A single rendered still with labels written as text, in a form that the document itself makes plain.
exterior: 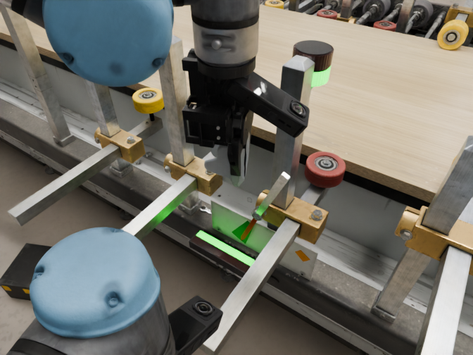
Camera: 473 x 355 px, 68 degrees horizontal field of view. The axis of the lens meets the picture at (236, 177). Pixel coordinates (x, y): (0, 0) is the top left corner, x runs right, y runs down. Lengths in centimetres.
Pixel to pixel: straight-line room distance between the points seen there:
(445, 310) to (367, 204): 42
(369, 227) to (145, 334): 74
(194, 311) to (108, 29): 33
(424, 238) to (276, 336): 100
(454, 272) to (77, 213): 176
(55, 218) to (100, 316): 180
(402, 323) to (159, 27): 70
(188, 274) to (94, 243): 138
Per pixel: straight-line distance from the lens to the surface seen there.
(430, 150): 86
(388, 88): 107
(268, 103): 44
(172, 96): 69
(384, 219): 90
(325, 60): 55
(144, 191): 98
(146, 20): 23
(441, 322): 51
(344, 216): 94
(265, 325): 151
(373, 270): 95
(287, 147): 58
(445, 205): 55
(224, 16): 39
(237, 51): 40
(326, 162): 73
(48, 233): 197
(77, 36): 24
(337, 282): 81
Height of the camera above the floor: 137
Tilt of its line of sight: 43 degrees down
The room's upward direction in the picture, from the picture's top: straight up
